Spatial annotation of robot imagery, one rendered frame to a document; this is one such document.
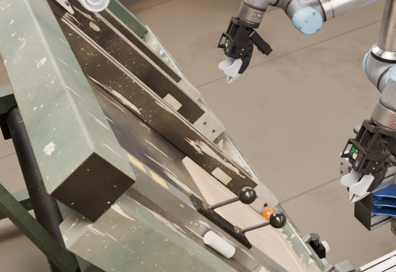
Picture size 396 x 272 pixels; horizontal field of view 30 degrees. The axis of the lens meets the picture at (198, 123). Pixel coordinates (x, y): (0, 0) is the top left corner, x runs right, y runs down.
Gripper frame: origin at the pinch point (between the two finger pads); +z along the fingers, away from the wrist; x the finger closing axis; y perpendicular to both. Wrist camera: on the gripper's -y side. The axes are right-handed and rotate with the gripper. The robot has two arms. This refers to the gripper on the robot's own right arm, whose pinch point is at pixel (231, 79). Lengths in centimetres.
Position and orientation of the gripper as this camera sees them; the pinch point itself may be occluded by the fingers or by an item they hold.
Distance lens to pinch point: 231.1
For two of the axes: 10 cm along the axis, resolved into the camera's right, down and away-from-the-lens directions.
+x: 4.4, 4.9, -7.5
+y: -8.4, -0.7, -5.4
